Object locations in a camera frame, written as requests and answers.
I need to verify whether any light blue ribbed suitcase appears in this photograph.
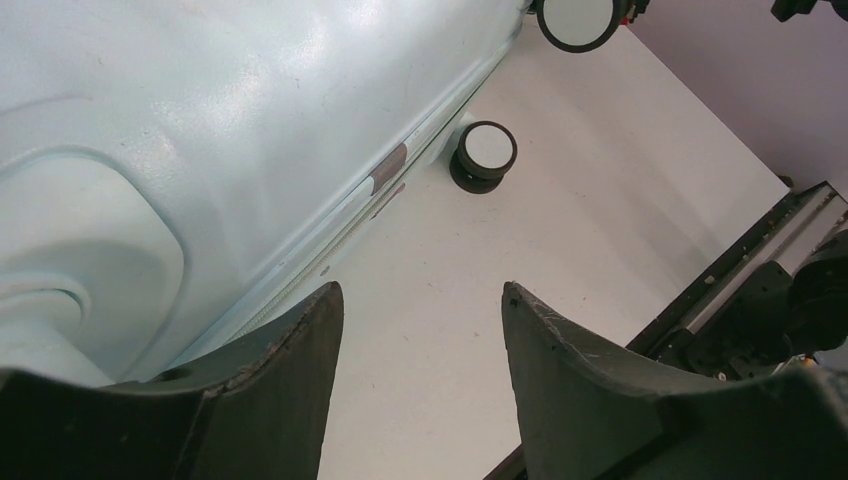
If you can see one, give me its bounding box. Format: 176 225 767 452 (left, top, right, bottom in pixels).
0 0 627 389

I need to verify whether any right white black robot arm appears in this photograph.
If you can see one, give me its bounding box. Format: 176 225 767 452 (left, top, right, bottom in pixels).
628 182 847 380

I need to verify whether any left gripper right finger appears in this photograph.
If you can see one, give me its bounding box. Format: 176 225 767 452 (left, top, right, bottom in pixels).
502 282 847 479

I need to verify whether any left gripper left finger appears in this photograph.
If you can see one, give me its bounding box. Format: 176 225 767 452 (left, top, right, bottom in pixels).
1 282 344 479

